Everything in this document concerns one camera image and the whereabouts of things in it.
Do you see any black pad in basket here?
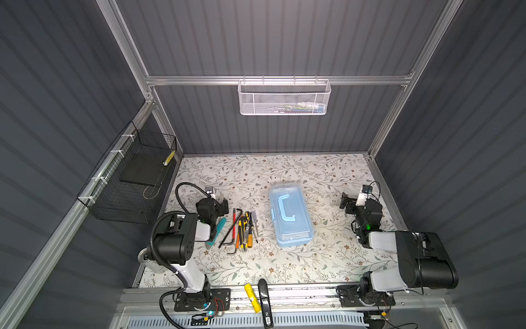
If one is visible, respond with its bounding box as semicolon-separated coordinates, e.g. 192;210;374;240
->
119;154;168;187

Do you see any yellow tube in basket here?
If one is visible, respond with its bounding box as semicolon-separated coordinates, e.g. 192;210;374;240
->
163;150;176;167

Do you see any clear handle screwdriver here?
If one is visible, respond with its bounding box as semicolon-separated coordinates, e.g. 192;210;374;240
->
251;211;259;243

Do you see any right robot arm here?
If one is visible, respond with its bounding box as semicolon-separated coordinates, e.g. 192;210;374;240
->
336;189;459;307

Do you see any red handled tool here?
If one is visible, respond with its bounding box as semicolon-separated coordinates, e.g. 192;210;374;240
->
231;208;237;243

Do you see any blue plastic tool box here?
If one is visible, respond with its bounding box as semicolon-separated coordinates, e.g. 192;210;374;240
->
269;182;315;248

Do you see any white wire mesh basket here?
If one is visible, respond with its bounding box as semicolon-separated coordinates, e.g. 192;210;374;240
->
237;79;331;116

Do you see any black handle tool on rail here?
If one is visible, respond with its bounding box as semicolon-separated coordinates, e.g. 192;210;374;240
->
258;278;274;329

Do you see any black yellow screwdriver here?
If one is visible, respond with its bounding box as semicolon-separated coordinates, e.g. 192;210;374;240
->
245;212;253;248

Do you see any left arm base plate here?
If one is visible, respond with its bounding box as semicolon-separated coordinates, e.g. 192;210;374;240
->
173;289;231;312

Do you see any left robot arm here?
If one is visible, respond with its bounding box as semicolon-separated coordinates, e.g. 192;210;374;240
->
138;182;230;310

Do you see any teal flat tool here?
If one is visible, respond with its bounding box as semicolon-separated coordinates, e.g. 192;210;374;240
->
205;217;227;249

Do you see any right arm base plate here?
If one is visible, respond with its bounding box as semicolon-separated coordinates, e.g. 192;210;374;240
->
336;285;396;308

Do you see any yellow marker on rail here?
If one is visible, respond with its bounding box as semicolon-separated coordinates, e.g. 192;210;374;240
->
244;283;262;313

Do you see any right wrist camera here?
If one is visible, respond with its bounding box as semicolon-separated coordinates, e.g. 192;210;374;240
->
356;185;373;206

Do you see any black wire basket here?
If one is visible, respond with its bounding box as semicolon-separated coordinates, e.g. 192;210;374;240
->
78;124;178;224

